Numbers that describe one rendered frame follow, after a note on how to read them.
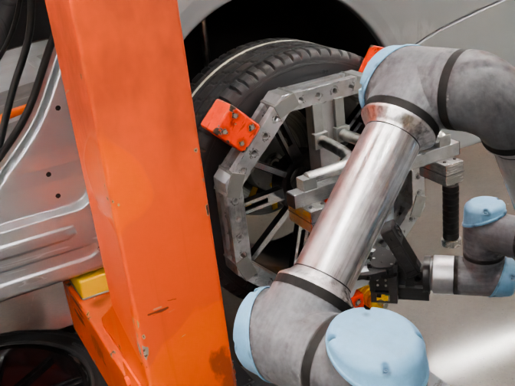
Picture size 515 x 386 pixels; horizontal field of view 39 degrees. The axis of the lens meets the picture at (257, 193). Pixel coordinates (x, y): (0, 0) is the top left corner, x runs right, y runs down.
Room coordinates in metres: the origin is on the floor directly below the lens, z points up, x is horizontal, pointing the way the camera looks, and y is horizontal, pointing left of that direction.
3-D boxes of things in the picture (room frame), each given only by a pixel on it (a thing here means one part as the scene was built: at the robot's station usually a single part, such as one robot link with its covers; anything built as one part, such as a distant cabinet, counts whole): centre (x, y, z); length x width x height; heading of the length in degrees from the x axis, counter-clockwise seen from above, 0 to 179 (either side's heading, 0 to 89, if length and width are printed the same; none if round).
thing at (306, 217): (1.33, -0.10, 0.93); 0.09 x 0.05 x 0.05; 26
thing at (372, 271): (1.24, -0.20, 0.83); 0.09 x 0.05 x 0.02; 100
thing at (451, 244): (1.45, -0.42, 0.83); 0.04 x 0.04 x 0.16
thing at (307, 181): (1.44, -0.13, 1.03); 0.19 x 0.18 x 0.11; 26
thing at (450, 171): (1.48, -0.41, 0.93); 0.09 x 0.05 x 0.05; 26
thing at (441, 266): (1.23, -0.34, 0.81); 0.08 x 0.05 x 0.08; 161
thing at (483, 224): (1.19, -0.42, 0.91); 0.11 x 0.08 x 0.11; 45
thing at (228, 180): (1.59, -0.16, 0.85); 0.54 x 0.07 x 0.54; 116
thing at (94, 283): (1.61, 0.41, 0.71); 0.14 x 0.14 x 0.05; 26
